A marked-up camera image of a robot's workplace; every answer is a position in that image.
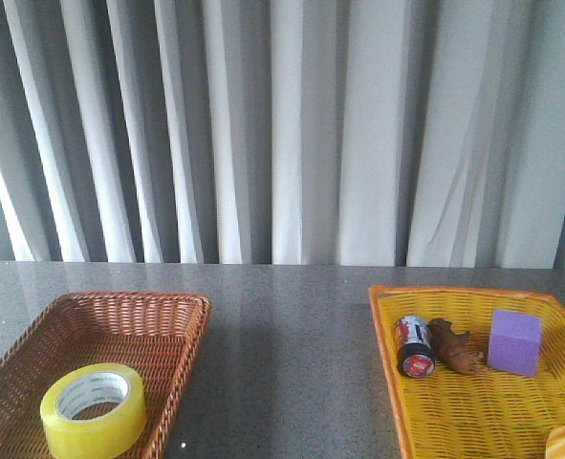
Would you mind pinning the yellow packing tape roll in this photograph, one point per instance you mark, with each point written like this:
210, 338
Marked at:
96, 411

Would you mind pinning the brown wicker basket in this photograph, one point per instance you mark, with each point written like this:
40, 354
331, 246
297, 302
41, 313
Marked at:
157, 334

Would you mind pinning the white pleated curtain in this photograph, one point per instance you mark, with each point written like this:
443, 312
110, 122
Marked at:
367, 133

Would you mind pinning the small red-lidded can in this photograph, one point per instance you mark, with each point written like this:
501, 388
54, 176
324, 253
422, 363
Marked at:
416, 358

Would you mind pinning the brown ginger root toy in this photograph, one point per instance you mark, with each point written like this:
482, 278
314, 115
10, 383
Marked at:
451, 348

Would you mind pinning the purple foam cube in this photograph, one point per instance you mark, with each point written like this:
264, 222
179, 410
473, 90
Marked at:
514, 342

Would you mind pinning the yellow plastic basket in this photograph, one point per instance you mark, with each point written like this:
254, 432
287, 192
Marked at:
493, 414

